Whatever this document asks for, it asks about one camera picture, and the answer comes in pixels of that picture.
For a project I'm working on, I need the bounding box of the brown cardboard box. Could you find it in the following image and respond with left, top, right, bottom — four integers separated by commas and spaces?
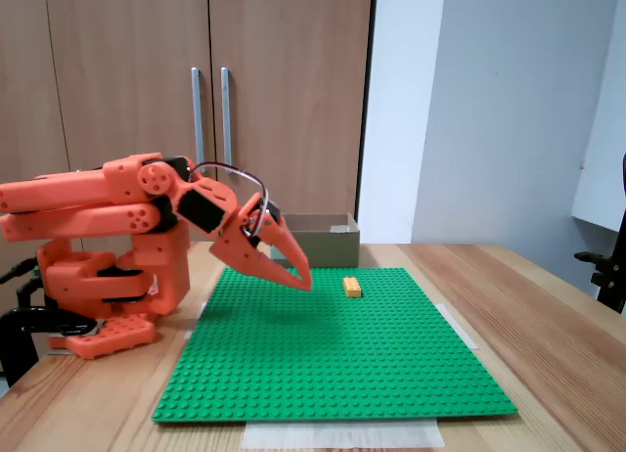
279, 212, 362, 269

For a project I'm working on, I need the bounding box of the green lego baseplate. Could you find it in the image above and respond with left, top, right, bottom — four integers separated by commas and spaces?
151, 267, 519, 424

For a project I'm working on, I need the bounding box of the masking tape strip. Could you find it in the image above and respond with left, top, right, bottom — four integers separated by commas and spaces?
183, 302, 209, 340
243, 419, 445, 451
441, 302, 479, 351

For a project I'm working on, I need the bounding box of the wooden cabinet door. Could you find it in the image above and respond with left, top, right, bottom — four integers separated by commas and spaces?
0, 0, 83, 309
208, 0, 378, 243
45, 0, 220, 243

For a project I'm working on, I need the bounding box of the black table clamp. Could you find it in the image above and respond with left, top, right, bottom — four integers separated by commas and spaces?
0, 305, 99, 388

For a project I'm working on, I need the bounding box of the black stand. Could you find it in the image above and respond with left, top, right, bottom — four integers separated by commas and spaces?
573, 152, 626, 316

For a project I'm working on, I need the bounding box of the gripper servo cable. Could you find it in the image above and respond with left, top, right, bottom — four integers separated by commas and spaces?
188, 161, 271, 238

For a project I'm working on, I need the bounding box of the metal cabinet handle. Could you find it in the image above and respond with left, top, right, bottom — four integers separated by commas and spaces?
219, 67, 235, 168
190, 67, 207, 165

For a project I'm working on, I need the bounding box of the black cable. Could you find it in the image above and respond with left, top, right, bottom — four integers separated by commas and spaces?
0, 257, 40, 285
16, 277, 48, 310

